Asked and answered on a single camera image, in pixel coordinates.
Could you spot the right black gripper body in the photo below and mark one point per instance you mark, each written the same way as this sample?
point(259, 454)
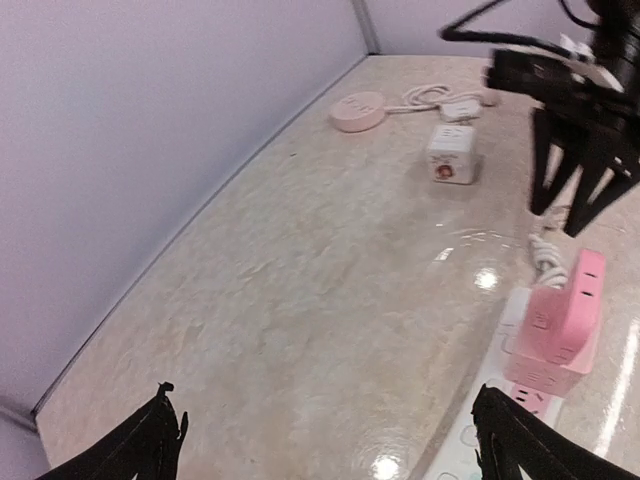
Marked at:
point(571, 114)

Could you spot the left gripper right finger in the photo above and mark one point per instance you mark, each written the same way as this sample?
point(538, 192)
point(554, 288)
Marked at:
point(513, 443)

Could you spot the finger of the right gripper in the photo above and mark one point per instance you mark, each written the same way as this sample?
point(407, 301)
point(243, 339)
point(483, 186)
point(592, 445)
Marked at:
point(605, 178)
point(549, 130)

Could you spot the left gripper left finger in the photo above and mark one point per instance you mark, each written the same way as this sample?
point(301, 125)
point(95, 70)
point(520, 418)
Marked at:
point(146, 445)

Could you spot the white cube socket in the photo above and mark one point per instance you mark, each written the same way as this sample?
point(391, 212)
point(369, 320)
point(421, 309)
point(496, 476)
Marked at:
point(451, 154)

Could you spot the pink cube socket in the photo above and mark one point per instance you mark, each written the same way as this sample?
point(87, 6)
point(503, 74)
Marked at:
point(531, 362)

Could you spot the pink plug adapter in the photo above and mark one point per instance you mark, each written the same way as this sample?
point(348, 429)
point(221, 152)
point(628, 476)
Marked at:
point(580, 306)

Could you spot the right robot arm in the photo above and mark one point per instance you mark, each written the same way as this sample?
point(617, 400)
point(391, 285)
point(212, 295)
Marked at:
point(616, 19)

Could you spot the pink round socket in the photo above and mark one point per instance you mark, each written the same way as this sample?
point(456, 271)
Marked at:
point(358, 112)

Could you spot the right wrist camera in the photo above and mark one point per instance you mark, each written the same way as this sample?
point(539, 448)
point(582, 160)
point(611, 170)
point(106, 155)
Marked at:
point(540, 75)

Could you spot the left aluminium frame post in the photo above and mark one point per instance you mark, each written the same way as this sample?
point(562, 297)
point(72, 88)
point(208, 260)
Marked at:
point(367, 27)

